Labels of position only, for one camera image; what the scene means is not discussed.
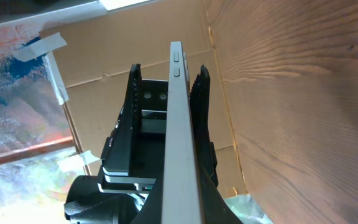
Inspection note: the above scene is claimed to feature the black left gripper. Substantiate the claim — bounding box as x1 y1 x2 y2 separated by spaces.
98 63 219 194

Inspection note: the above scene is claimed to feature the colourful painted board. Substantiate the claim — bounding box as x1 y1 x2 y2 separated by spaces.
0 25 83 223

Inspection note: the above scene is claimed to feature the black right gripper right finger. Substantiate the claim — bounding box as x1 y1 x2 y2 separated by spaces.
199 168 242 224

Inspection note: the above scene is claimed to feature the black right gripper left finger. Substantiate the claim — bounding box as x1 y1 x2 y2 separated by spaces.
131 177 163 224

